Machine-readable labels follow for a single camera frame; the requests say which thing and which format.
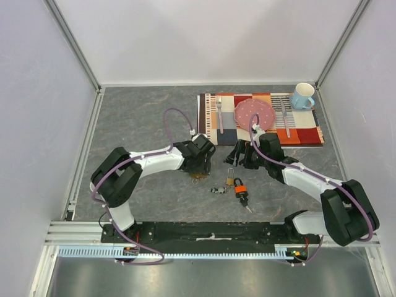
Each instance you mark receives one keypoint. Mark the orange black padlock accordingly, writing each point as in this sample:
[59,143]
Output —
[241,191]

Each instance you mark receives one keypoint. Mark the pink handled fork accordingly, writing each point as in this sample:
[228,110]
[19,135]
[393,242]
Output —
[219,109]

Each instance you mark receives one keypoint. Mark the large brass padlock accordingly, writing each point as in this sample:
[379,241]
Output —
[197,176]

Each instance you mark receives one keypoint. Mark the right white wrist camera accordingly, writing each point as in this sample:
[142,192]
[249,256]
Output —
[257,130]

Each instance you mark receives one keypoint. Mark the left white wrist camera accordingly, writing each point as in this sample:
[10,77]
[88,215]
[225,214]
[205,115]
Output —
[194,135]

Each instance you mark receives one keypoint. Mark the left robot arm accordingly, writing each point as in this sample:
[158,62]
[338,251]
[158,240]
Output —
[114,181]

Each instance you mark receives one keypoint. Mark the colourful patchwork placemat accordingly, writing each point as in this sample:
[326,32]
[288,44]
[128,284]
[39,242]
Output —
[304,126]

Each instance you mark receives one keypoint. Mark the pink handled knife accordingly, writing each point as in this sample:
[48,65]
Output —
[285,120]

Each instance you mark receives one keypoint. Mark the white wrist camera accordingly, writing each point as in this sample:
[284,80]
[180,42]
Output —
[194,135]
[257,130]

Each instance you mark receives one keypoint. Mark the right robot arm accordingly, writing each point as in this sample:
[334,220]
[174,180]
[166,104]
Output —
[346,215]

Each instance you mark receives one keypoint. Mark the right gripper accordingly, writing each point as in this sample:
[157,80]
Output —
[242,154]

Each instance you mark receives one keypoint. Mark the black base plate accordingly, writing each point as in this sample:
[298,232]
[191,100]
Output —
[216,237]

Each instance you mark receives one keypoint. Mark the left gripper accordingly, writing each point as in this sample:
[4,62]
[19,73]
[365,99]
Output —
[204,167]

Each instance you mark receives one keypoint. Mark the light blue mug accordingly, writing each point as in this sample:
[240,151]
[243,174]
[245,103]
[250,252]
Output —
[301,98]

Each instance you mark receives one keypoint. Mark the pink dotted plate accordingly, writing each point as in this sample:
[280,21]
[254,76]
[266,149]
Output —
[245,109]

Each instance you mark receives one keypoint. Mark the small brass padlock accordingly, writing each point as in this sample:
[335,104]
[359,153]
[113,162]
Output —
[230,177]

